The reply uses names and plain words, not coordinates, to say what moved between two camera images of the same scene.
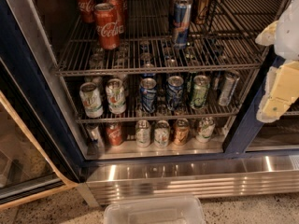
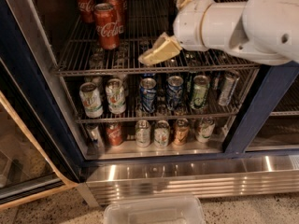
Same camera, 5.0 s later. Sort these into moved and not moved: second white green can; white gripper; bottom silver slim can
Moved: white gripper
Not moved: second white green can; bottom silver slim can
